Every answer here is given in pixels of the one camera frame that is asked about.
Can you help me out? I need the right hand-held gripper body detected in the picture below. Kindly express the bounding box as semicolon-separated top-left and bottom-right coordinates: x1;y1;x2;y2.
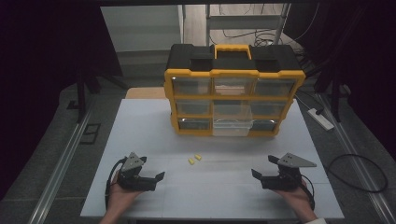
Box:
261;152;318;191

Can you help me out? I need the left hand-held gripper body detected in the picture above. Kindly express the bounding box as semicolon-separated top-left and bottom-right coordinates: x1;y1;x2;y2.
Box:
116;151;157;192

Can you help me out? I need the pulled-out clear plastic drawer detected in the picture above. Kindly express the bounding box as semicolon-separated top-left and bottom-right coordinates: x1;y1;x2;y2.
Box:
212;104;254;137

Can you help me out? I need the yellow black organizer cabinet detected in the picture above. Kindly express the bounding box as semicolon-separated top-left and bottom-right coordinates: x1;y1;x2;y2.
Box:
163;43;306;138

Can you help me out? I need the person's left hand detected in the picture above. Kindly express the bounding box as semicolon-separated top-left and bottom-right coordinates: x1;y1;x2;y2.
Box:
106;173;146;213

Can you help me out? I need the person's right hand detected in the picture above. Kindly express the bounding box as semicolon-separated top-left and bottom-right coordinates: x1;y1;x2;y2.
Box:
274;182;313;216

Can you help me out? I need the white power strip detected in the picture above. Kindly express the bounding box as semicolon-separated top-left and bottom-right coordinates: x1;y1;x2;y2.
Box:
306;107;335;132

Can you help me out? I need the wooden board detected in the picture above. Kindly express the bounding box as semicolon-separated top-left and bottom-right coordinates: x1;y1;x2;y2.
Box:
124;86;170;100

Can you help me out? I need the set of closed clear drawers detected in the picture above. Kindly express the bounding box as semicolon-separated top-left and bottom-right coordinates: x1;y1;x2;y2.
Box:
171;76;297;132

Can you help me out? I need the black stand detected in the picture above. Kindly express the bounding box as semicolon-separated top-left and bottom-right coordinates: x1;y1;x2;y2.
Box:
306;60;353;123
65;60;129;123

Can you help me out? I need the white board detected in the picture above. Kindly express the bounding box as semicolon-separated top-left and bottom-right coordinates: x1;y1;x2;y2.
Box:
100;4;185;53

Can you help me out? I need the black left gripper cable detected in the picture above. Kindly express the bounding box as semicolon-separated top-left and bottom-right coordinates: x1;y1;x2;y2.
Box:
105;158;126;210

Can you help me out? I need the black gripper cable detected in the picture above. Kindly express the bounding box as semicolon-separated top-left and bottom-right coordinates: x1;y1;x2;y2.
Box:
299;173;317;211
105;158;126;210

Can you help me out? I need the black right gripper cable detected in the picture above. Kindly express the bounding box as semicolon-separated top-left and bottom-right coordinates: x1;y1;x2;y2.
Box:
299;173;317;211

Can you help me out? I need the white power strip cable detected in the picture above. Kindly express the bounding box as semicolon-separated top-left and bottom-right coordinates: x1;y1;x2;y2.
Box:
293;92;312;112

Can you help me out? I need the metal floor rail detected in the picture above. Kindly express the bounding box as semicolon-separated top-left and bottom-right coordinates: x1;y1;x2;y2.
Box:
27;102;94;224
316;92;396;224

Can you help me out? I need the black looped floor cable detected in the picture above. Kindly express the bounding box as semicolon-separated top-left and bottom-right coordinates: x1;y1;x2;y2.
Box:
326;153;389;194

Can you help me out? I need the bundle of black cables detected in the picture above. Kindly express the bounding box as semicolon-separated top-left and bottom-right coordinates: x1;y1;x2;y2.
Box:
208;3;321;60

